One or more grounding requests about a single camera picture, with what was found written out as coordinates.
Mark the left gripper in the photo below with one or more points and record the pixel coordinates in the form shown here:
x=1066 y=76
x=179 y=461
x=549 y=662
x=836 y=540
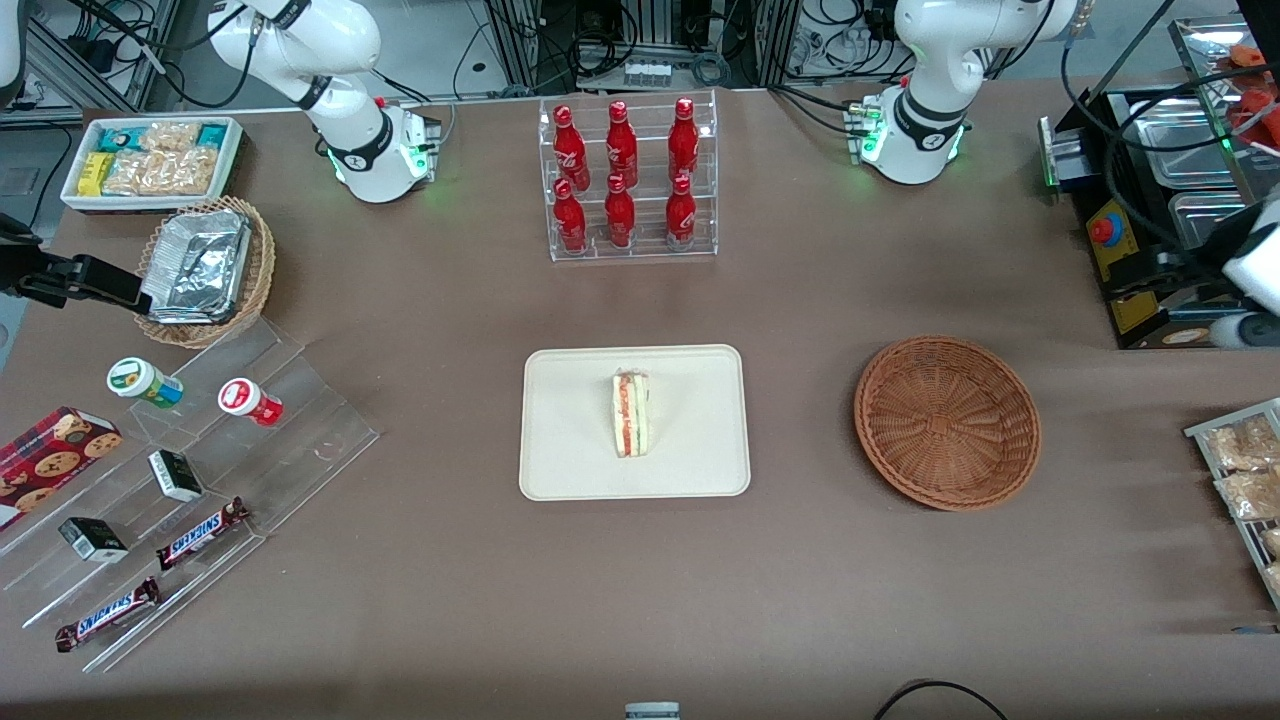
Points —
x=1186 y=276

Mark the plastic-wrapped layered sandwich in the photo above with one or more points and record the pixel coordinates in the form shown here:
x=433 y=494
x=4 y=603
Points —
x=630 y=415

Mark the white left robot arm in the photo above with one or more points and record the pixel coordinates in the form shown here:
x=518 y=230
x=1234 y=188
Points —
x=930 y=100

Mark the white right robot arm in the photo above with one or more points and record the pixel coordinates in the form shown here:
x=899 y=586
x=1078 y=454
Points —
x=365 y=140

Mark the light oval wicker basket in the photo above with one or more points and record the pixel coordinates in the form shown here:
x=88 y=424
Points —
x=260 y=270

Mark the tray of packaged snacks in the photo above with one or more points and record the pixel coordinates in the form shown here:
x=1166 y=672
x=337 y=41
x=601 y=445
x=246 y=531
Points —
x=1200 y=432

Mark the round brown wicker basket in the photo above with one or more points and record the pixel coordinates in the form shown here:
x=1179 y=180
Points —
x=945 y=425

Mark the cream plastic tray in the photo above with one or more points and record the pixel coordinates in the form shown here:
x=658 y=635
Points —
x=570 y=430

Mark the black yellow food warmer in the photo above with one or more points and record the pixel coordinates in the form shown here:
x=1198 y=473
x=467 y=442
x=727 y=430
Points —
x=1130 y=320

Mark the steel food pan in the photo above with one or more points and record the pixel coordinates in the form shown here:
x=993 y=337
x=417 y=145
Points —
x=1195 y=215
x=1180 y=150

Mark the red emergency stop button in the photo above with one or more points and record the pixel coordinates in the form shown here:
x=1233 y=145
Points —
x=1105 y=229

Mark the aluminium foil container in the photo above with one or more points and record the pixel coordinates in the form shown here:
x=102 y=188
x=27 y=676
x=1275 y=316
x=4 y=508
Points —
x=195 y=265

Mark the white rectangular snack bin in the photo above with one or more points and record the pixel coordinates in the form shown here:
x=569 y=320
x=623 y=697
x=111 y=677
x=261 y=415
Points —
x=75 y=200

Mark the green lid snack cup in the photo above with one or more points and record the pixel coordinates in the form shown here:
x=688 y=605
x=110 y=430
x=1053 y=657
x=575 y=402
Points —
x=140 y=380

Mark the yellow snack pack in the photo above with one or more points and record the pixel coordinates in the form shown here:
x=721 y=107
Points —
x=95 y=174

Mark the large rice cracker bag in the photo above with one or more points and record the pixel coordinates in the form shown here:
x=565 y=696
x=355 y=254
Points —
x=160 y=172

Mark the teal snack pack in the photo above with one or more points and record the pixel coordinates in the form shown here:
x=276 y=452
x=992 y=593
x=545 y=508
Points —
x=212 y=135
x=118 y=138

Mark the small rice cracker bag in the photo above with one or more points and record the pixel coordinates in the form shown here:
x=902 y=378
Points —
x=168 y=137

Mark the red lid snack cup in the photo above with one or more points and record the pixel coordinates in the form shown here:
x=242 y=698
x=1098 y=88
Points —
x=245 y=400

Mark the red chocolate cookie box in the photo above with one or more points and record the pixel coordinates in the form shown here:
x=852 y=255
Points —
x=50 y=465

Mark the clear bag of pastries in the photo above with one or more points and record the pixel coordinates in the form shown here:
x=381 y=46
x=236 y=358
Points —
x=1274 y=580
x=1240 y=445
x=1272 y=542
x=1250 y=495

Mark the small black carton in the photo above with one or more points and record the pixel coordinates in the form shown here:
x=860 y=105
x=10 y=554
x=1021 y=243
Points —
x=93 y=540
x=175 y=476

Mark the clear acrylic stepped stand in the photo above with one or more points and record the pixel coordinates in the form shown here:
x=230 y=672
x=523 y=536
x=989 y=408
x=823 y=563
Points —
x=300 y=440

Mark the Snickers chocolate bar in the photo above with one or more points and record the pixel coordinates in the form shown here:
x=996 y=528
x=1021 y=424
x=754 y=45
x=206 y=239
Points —
x=200 y=535
x=108 y=615

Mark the red cola bottle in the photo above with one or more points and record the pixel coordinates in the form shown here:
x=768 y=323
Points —
x=619 y=215
x=684 y=140
x=569 y=150
x=621 y=150
x=571 y=225
x=681 y=215

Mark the clear acrylic bottle rack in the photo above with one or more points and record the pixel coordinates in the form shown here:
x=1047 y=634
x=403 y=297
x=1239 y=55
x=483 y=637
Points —
x=597 y=251

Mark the grey power strip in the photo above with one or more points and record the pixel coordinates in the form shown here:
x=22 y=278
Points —
x=647 y=73

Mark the small grey device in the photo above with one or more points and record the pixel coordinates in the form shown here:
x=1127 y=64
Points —
x=652 y=712

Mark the aluminium frame rack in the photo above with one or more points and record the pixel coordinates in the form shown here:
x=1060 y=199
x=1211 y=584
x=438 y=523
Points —
x=90 y=60

